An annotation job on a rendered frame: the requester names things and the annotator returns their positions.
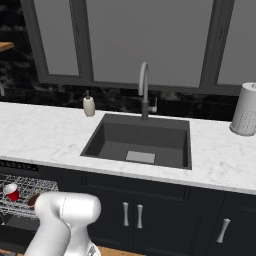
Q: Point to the grey curved tap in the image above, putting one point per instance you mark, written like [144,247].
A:
[144,86]

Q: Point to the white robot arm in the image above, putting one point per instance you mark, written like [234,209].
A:
[63,213]

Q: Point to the black dishwasher door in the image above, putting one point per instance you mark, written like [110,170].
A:
[13,233]

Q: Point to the red cup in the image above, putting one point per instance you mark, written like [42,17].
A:
[12,193]

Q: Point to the beige soap dispenser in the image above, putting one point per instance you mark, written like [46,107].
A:
[89,106]

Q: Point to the white paper towel roll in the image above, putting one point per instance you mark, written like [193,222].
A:
[246,110]

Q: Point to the black panel under sink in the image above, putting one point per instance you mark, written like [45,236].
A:
[133,186]

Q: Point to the grey framed window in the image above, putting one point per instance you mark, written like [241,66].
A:
[146,40]

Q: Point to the black cupboard door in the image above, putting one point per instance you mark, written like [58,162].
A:
[166,226]
[110,216]
[236,226]

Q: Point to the brown bowl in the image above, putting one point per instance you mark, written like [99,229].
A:
[32,200]

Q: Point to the black dishwasher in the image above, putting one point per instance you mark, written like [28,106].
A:
[20,166]

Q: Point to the dark grey sink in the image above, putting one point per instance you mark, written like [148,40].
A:
[140,140]

